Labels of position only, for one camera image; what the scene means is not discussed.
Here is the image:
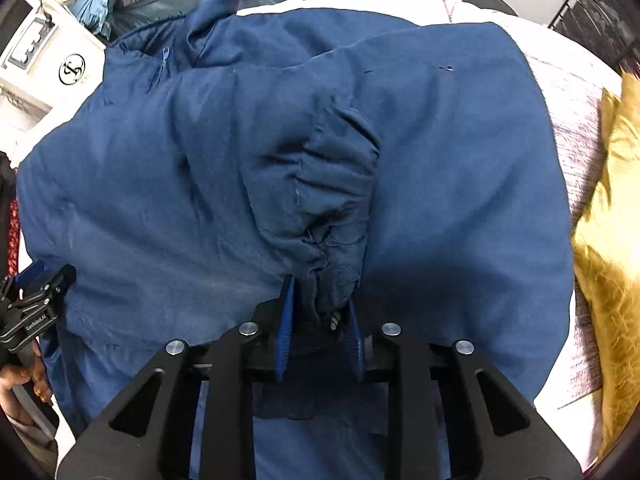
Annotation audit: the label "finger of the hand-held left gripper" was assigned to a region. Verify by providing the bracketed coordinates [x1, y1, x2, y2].
[14, 260, 48, 291]
[39, 264, 77, 308]

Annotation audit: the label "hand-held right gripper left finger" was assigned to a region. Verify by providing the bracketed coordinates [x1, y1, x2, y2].
[57, 274, 296, 480]

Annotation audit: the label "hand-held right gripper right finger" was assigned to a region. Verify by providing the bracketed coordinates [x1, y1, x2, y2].
[345, 300, 583, 480]

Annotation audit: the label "dark blue pants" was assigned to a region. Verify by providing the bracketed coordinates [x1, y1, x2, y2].
[15, 0, 576, 480]

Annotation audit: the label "person's left hand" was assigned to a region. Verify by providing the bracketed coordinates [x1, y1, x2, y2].
[0, 344, 53, 422]

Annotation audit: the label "red patterned cloth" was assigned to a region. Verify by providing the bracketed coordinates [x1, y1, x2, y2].
[0, 195, 23, 281]

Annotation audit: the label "white appliance with round logo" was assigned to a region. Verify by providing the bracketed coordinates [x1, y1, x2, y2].
[0, 0, 108, 126]

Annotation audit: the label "yellow satin pillow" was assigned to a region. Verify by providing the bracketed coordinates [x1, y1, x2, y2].
[570, 72, 640, 456]

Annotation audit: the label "grey striped bed sheet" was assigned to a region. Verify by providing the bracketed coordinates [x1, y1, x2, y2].
[500, 25, 626, 401]

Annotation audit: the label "black round stool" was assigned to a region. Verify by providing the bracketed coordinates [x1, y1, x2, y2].
[450, 0, 521, 23]

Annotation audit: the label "black metal rack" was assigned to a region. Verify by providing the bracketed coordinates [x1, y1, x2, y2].
[547, 0, 640, 71]

